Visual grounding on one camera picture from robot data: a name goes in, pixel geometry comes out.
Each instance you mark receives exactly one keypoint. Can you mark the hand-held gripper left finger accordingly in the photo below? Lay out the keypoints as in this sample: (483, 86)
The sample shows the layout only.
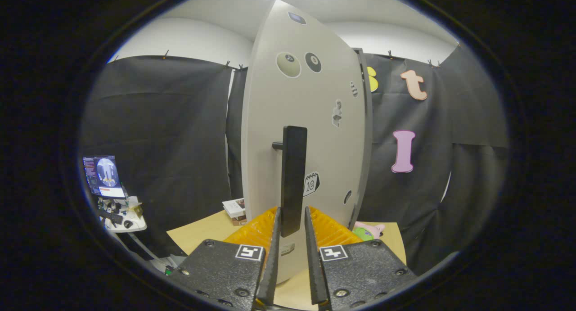
(272, 266)

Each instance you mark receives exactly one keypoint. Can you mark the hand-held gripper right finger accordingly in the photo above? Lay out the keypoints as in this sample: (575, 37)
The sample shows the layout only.
(313, 266)

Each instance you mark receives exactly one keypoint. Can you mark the grey shoe cabinet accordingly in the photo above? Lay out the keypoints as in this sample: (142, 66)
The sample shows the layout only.
(368, 144)

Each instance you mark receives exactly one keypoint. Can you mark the light grey shoe cabinet door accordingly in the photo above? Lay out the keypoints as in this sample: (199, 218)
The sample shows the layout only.
(265, 122)

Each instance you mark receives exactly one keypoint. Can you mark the green and pink plush toy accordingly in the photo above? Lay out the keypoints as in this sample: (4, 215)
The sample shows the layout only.
(369, 231)

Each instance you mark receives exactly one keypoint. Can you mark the white book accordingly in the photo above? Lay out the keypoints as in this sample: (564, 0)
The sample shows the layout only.
(234, 207)

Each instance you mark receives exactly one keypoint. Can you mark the black backdrop cloth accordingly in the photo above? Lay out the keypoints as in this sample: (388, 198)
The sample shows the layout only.
(157, 135)

